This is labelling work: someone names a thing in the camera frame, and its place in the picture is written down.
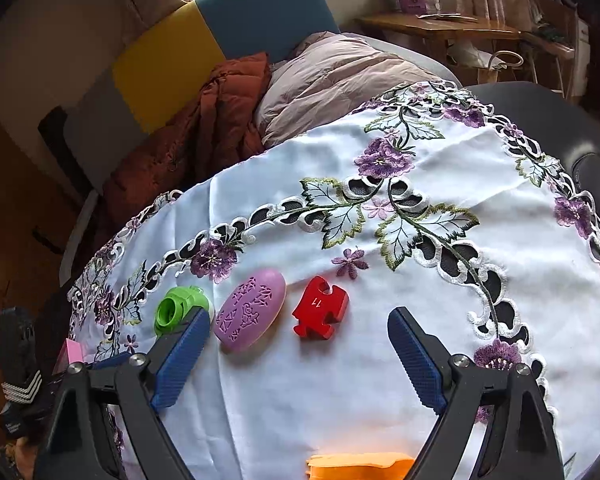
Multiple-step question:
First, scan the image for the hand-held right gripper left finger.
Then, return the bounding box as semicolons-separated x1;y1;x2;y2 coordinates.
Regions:
35;307;211;480

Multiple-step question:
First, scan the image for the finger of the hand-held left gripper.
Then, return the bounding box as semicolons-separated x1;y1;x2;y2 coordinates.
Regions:
91;351;132;372

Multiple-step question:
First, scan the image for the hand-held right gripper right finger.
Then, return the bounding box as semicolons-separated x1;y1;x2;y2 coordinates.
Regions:
387;306;566;480

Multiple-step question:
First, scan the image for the pink cardboard box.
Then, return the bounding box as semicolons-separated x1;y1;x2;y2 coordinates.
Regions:
52;338;84;376

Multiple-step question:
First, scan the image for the green ring night light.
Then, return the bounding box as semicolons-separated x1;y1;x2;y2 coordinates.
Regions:
153;285;214;338

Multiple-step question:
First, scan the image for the purple egg-shaped case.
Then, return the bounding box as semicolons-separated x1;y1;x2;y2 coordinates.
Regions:
212;268;287;356

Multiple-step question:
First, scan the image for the red puzzle piece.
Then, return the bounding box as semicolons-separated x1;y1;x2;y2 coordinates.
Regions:
292;276;350;339

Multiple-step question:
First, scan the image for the orange plastic block toy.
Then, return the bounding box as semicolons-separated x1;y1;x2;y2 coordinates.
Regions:
305;452;416;480

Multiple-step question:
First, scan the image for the white chair armrest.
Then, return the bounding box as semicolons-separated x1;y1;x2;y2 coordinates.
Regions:
60;190;103;281

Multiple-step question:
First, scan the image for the embroidered floral tablecloth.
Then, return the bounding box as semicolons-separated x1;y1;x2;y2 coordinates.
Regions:
67;80;600;480

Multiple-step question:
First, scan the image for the rust brown quilted jacket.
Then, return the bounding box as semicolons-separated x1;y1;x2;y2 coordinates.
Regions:
102;51;273;211

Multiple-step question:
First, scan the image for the beige pink quilted jacket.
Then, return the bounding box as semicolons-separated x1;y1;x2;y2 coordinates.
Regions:
252;31;461;153

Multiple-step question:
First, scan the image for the white plastic bag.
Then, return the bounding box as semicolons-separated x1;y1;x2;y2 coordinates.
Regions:
447;42;523;71

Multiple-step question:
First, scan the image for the grey yellow blue sofa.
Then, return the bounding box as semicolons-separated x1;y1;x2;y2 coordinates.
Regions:
62;0;341;196

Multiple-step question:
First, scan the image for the wooden side desk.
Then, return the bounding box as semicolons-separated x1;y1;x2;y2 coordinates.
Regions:
355;12;576;98

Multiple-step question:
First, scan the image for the cluttered shelf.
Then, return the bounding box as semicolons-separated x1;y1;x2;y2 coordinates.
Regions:
525;0;596;101

